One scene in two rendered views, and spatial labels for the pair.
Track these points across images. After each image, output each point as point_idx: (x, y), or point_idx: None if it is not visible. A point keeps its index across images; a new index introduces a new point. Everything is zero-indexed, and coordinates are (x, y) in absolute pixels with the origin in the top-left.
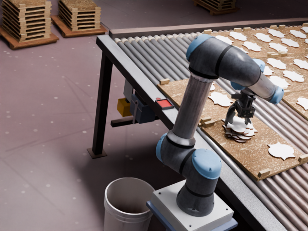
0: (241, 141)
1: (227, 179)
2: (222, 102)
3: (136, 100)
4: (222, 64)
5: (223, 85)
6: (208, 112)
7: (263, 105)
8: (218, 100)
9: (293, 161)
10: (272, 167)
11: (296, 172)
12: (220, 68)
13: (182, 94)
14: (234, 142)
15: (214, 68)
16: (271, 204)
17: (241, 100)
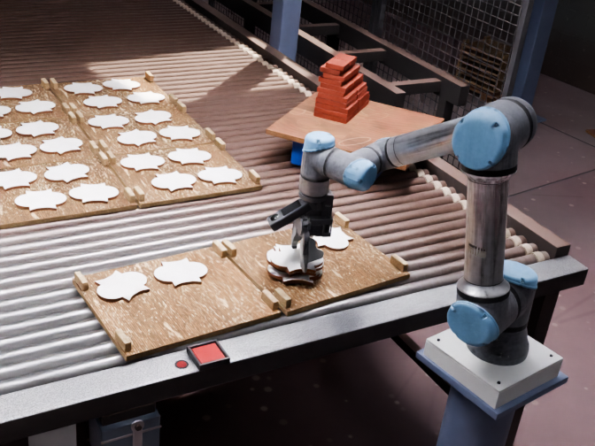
0: (321, 270)
1: (417, 307)
2: (196, 270)
3: (137, 421)
4: (535, 127)
5: (102, 265)
6: (229, 295)
7: (175, 230)
8: (188, 274)
9: (348, 232)
10: (374, 255)
11: (367, 238)
12: (532, 134)
13: (166, 321)
14: (321, 280)
15: (526, 142)
16: (453, 274)
17: (308, 214)
